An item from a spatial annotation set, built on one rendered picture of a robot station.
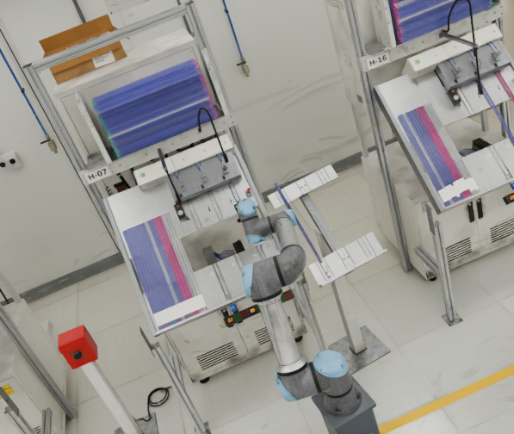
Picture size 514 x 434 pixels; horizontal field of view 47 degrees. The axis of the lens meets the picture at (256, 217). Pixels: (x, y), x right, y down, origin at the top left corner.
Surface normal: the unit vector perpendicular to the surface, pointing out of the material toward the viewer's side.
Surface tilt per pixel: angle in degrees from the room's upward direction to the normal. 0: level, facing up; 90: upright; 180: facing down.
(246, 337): 90
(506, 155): 44
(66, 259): 90
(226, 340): 90
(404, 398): 0
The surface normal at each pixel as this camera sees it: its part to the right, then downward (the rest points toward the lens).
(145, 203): -0.04, -0.28
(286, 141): 0.26, 0.45
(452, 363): -0.29, -0.81
